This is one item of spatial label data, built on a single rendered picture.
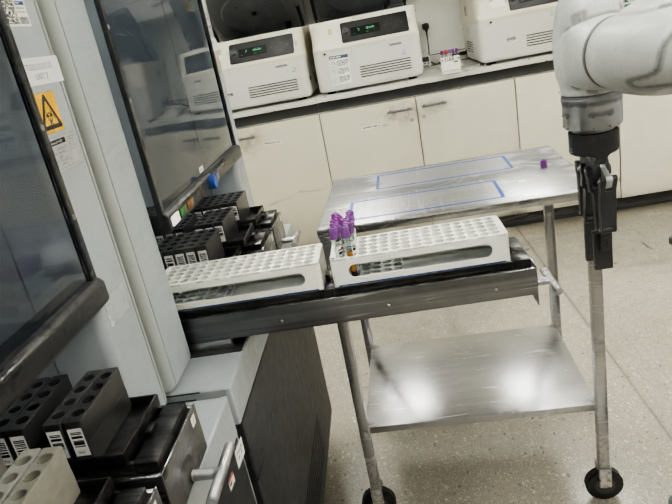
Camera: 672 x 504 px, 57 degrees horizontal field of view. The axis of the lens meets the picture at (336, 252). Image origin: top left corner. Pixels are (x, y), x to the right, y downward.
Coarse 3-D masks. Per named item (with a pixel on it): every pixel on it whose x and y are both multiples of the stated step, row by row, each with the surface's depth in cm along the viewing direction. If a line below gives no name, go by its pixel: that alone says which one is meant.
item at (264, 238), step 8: (256, 232) 142; (264, 232) 141; (272, 232) 146; (248, 240) 142; (256, 240) 137; (264, 240) 139; (272, 240) 144; (248, 248) 134; (256, 248) 134; (264, 248) 135; (272, 248) 143
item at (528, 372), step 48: (336, 192) 162; (384, 192) 153; (432, 192) 145; (480, 192) 138; (528, 192) 132; (576, 192) 127; (480, 336) 185; (528, 336) 180; (384, 384) 171; (432, 384) 166; (480, 384) 162; (528, 384) 158; (576, 384) 155
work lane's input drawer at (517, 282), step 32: (512, 256) 102; (352, 288) 103; (384, 288) 103; (416, 288) 102; (448, 288) 101; (480, 288) 101; (512, 288) 101; (192, 320) 106; (224, 320) 105; (256, 320) 105; (288, 320) 105; (320, 320) 104; (352, 320) 104
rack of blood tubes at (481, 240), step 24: (360, 240) 109; (384, 240) 107; (408, 240) 105; (432, 240) 102; (456, 240) 100; (480, 240) 100; (504, 240) 100; (336, 264) 103; (360, 264) 108; (384, 264) 106; (408, 264) 110; (432, 264) 108; (456, 264) 102
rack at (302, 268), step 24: (192, 264) 114; (216, 264) 111; (240, 264) 110; (264, 264) 107; (288, 264) 105; (312, 264) 103; (192, 288) 105; (216, 288) 112; (240, 288) 114; (264, 288) 112; (288, 288) 105; (312, 288) 104
